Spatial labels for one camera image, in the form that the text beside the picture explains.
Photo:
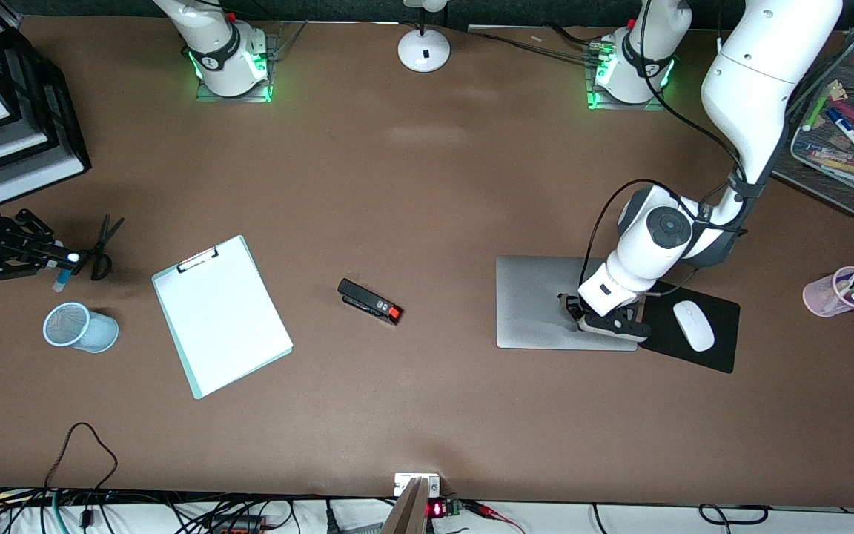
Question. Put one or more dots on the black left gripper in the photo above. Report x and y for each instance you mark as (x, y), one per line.
(569, 305)

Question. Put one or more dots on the silver laptop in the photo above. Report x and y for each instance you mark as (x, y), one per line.
(534, 304)

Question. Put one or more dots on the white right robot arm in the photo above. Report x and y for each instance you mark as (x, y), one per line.
(223, 52)

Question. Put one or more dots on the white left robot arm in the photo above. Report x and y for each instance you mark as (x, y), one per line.
(768, 59)

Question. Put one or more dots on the black scissors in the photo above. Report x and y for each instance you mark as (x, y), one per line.
(107, 233)

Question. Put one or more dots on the light blue mesh cup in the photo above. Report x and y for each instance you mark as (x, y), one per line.
(97, 332)

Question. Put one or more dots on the white computer mouse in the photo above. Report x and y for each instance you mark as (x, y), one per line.
(694, 325)

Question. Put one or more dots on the teal clipboard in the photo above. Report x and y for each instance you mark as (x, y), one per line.
(188, 263)

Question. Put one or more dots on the black stacked paper tray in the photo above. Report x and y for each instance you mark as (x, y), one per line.
(56, 126)

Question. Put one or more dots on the black mouse pad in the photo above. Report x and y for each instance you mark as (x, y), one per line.
(723, 348)

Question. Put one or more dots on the white paper sheet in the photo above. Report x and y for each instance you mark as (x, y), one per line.
(227, 326)

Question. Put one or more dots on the black stapler orange tip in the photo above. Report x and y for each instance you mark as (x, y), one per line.
(368, 299)

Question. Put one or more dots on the circuit board red display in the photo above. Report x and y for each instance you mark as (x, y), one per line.
(442, 509)

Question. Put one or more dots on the white mounting block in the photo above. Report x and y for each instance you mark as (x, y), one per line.
(401, 482)

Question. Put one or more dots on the pink translucent cup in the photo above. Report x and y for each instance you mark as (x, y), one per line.
(820, 297)

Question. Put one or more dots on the white round lamp base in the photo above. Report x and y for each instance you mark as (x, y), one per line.
(424, 50)

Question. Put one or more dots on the pastel pen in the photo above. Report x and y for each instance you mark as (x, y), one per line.
(838, 165)

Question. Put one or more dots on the green pen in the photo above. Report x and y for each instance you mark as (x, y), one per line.
(818, 111)

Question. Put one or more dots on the pink pen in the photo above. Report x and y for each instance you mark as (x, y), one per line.
(849, 111)

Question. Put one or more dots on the wooden camera post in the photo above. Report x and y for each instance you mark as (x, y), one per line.
(406, 512)

